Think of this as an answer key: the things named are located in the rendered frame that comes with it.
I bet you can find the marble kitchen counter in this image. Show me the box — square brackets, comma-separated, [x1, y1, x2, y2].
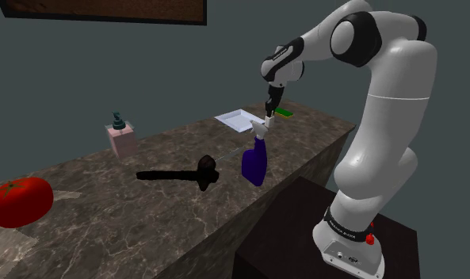
[0, 99, 357, 279]

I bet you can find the black long-handled kitchen tool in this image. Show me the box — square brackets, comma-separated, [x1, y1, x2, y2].
[136, 155, 220, 193]

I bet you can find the dark robot stand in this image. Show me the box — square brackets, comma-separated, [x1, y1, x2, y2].
[231, 176, 422, 279]

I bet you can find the red tomato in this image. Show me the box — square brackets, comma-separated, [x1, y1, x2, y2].
[0, 177, 55, 229]

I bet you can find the pink soap dispenser teal pump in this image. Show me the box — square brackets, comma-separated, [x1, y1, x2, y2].
[104, 111, 138, 159]

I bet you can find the blue spray bottle white nozzle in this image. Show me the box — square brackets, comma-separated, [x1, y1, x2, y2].
[241, 115, 276, 188]

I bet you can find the white rectangular tray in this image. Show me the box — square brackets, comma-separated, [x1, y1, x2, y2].
[213, 109, 266, 133]

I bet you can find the dark-framed brown wall picture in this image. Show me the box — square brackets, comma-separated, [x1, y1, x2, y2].
[0, 0, 208, 26]

